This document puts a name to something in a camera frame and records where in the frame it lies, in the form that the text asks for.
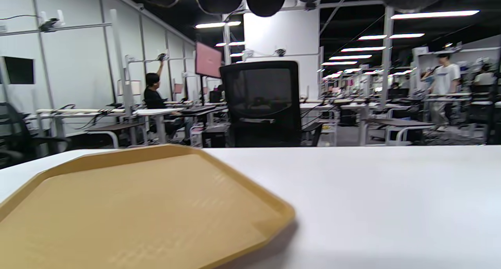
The ceiling light tubes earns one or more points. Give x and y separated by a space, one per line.
434 14

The black keyboard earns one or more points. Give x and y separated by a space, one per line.
197 109

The black mesh office chair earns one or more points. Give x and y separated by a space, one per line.
262 104

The person's left hand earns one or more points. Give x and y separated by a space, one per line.
264 0

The black wall monitor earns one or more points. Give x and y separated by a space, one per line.
18 70

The black computer tower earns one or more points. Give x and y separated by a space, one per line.
215 138

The white desk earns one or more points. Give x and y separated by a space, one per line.
156 112

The tan plastic food tray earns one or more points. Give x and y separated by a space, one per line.
137 214

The monitor with red screen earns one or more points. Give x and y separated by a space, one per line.
208 60

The black armchair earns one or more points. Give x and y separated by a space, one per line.
19 139

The silver aluminium frame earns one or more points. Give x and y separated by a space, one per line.
117 65
387 57

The frame-mounted camera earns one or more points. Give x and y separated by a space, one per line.
50 23
161 56
280 52

